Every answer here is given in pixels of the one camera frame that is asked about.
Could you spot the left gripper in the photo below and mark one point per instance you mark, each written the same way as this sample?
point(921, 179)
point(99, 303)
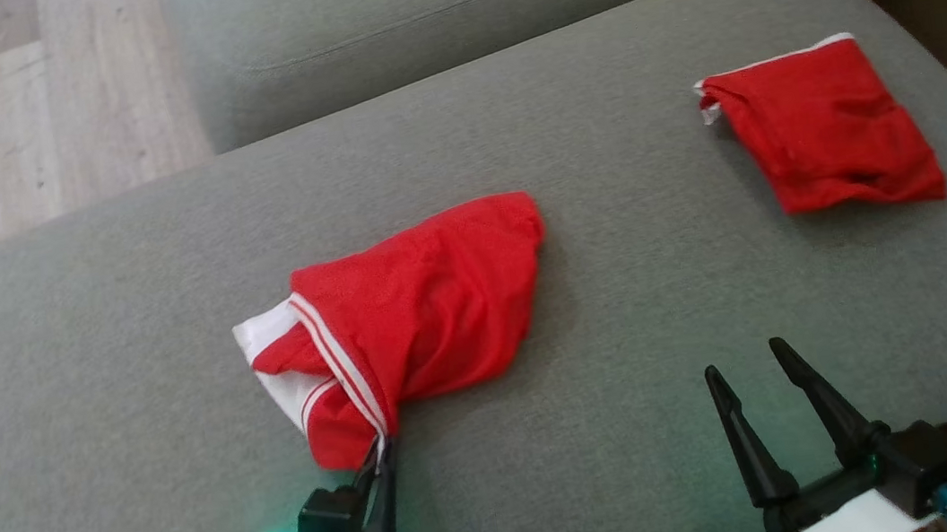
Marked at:
point(333, 518)

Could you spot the red jersey garment number 23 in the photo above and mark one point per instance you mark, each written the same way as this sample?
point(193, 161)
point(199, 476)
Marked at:
point(442, 306)

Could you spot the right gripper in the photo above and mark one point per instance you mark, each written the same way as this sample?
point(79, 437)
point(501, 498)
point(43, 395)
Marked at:
point(905, 466)

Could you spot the small grey sofa cushion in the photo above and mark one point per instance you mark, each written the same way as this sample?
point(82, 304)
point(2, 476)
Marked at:
point(407, 21)

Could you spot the red garment with white trim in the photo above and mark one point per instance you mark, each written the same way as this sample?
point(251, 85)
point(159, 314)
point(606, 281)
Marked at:
point(828, 132)

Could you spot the large grey sofa seat cushion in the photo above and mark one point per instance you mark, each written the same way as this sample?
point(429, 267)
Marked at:
point(131, 344)

